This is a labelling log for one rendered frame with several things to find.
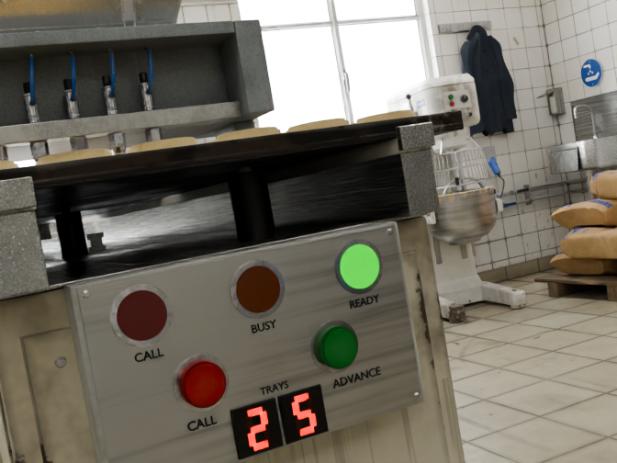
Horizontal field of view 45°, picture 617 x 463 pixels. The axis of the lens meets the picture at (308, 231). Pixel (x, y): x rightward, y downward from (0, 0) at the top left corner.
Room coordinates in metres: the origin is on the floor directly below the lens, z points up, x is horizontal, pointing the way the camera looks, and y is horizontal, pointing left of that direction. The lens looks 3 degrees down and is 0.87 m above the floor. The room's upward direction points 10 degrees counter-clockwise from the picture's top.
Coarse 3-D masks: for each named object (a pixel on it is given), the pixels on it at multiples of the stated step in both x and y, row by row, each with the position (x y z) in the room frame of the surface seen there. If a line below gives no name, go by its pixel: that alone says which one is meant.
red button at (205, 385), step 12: (204, 360) 0.48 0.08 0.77; (192, 372) 0.47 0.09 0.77; (204, 372) 0.48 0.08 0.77; (216, 372) 0.48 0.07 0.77; (180, 384) 0.48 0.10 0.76; (192, 384) 0.47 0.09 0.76; (204, 384) 0.48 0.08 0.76; (216, 384) 0.48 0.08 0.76; (192, 396) 0.47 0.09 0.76; (204, 396) 0.48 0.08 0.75; (216, 396) 0.48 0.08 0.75
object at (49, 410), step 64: (256, 192) 0.60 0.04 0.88; (64, 256) 0.93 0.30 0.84; (128, 256) 0.70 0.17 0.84; (192, 256) 0.53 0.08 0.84; (0, 320) 0.47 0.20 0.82; (64, 320) 0.48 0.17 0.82; (0, 384) 0.47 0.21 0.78; (64, 384) 0.48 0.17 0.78; (448, 384) 0.60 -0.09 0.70; (0, 448) 1.03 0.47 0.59; (64, 448) 0.48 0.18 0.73; (320, 448) 0.55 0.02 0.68; (384, 448) 0.57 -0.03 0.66; (448, 448) 0.60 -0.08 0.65
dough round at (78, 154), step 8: (64, 152) 0.49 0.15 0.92; (72, 152) 0.49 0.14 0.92; (80, 152) 0.49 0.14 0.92; (88, 152) 0.49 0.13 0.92; (96, 152) 0.50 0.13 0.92; (104, 152) 0.50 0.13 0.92; (40, 160) 0.49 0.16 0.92; (48, 160) 0.49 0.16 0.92; (56, 160) 0.49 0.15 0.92; (64, 160) 0.49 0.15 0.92; (72, 160) 0.49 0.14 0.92
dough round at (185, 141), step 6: (174, 138) 0.52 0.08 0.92; (180, 138) 0.52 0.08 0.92; (186, 138) 0.52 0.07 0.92; (192, 138) 0.53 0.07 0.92; (138, 144) 0.52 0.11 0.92; (144, 144) 0.52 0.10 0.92; (150, 144) 0.51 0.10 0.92; (156, 144) 0.51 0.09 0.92; (162, 144) 0.51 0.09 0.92; (168, 144) 0.51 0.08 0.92; (174, 144) 0.51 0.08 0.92; (180, 144) 0.52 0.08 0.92; (186, 144) 0.52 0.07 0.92; (192, 144) 0.52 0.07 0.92; (132, 150) 0.52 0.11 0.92; (138, 150) 0.52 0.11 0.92; (144, 150) 0.51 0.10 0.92; (150, 150) 0.51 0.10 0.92
